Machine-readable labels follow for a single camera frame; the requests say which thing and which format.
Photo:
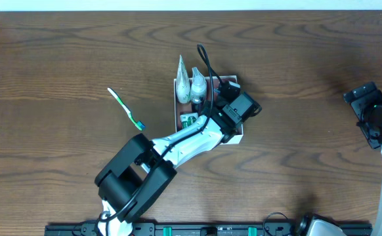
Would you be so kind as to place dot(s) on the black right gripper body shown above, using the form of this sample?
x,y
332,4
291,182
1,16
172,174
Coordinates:
x,y
358,95

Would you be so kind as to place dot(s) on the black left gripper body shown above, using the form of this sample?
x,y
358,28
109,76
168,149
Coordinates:
x,y
205,109

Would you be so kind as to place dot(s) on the clear foam pump bottle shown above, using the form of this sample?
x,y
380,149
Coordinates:
x,y
198,91

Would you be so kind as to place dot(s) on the green white soap box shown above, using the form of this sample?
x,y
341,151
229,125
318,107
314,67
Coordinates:
x,y
188,119

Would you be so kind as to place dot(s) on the white Pantene tube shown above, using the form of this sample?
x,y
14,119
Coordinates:
x,y
182,87

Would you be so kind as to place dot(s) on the green white toothbrush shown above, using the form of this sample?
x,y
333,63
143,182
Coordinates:
x,y
129,113

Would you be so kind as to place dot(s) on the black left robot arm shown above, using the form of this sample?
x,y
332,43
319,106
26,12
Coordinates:
x,y
141,170

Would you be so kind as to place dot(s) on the black mounting rail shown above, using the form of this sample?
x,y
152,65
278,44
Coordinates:
x,y
151,229

